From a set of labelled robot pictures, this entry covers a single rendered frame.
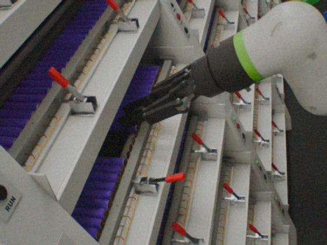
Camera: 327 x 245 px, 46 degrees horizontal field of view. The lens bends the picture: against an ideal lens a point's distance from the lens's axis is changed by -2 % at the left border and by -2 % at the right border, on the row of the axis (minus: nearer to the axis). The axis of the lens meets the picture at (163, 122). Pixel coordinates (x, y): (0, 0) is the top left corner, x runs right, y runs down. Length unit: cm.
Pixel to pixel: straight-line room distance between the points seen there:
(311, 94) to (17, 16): 48
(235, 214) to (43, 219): 73
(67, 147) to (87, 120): 6
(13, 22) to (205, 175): 62
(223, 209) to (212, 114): 27
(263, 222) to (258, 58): 79
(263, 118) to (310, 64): 107
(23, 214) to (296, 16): 47
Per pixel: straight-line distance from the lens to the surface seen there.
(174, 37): 102
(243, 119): 142
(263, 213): 138
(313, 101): 72
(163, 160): 78
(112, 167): 76
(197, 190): 96
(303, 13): 64
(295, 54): 64
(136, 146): 78
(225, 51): 67
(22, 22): 57
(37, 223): 49
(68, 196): 54
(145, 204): 72
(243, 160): 126
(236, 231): 111
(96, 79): 70
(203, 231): 89
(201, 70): 70
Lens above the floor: 136
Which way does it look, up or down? 31 degrees down
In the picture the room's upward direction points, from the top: 34 degrees counter-clockwise
